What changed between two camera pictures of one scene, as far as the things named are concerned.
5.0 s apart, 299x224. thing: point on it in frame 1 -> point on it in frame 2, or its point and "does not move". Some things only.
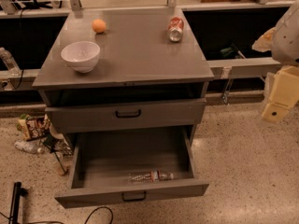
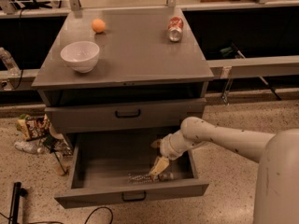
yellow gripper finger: [264, 42] -> [173, 145]
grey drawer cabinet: [110, 70] does not move
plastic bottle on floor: [30, 146] does not move
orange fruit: [98, 25] does not move
